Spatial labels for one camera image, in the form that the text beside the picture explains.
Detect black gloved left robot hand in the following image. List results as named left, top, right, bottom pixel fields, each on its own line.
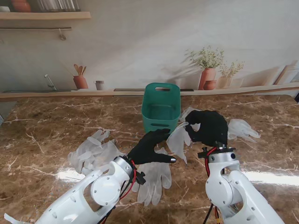
left=127, top=128, right=177, bottom=165

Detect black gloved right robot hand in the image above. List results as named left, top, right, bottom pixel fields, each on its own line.
left=185, top=110, right=229, bottom=147

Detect green plastic basket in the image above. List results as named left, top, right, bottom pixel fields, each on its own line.
left=142, top=83, right=182, bottom=138

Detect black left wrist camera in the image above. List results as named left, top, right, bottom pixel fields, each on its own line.
left=136, top=171, right=147, bottom=186

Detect red black left arm cables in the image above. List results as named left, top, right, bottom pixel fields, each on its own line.
left=98, top=160, right=141, bottom=224

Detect red black arm cables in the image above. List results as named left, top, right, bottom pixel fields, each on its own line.
left=203, top=147, right=224, bottom=224
left=98, top=160, right=141, bottom=224

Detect red black right arm cables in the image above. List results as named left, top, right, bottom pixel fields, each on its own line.
left=203, top=147, right=224, bottom=224

